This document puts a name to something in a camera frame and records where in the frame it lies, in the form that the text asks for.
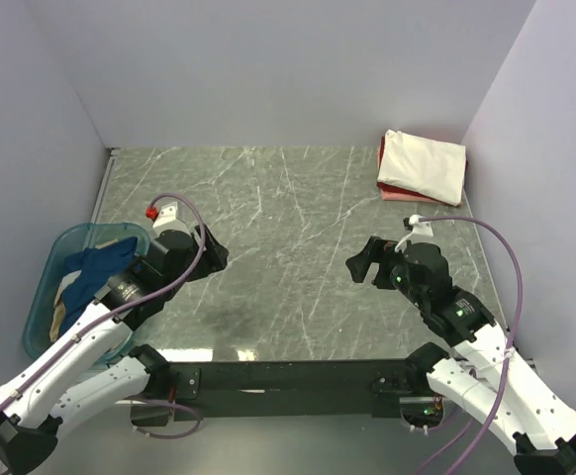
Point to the blue t shirt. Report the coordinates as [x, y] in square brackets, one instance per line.
[95, 267]

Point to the teal plastic bin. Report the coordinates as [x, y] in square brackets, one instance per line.
[76, 239]

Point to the folded red t shirt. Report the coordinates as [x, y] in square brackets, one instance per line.
[393, 193]

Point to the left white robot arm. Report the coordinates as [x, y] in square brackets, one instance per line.
[48, 399]

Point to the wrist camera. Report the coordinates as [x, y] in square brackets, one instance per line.
[417, 231]
[168, 217]

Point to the beige t shirt in bin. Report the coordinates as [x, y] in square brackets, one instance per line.
[59, 310]

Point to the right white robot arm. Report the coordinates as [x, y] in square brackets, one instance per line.
[480, 372]

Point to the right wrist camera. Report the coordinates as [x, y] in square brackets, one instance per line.
[417, 231]

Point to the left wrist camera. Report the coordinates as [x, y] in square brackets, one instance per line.
[168, 217]

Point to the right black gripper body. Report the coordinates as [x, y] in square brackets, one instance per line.
[377, 262]

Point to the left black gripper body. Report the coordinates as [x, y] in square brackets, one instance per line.
[211, 252]

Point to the folded pink t shirt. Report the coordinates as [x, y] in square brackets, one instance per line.
[379, 162]

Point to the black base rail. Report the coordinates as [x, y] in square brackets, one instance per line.
[381, 388]

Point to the folded white t shirt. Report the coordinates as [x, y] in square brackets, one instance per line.
[433, 168]

